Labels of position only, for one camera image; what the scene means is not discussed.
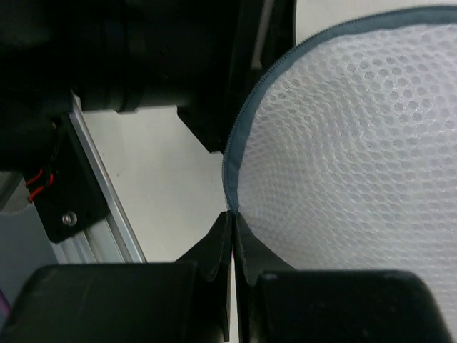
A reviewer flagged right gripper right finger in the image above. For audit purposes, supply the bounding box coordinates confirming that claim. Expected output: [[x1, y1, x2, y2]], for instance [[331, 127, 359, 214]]
[[233, 214, 450, 342]]

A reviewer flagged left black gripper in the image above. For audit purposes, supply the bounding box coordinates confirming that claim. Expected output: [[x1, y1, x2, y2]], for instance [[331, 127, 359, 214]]
[[1, 1, 296, 152]]

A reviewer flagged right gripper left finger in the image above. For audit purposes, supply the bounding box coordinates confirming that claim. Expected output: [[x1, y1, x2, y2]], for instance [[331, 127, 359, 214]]
[[1, 212, 232, 343]]

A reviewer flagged white mesh laundry bag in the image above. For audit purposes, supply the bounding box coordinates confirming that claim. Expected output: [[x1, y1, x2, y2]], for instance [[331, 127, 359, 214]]
[[221, 4, 457, 283]]

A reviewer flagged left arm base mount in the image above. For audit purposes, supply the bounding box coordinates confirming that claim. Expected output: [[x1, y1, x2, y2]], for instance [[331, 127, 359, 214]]
[[1, 114, 108, 243]]

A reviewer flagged aluminium front rail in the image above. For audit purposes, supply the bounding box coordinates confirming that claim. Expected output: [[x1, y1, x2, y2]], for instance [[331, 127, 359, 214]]
[[0, 91, 147, 265]]

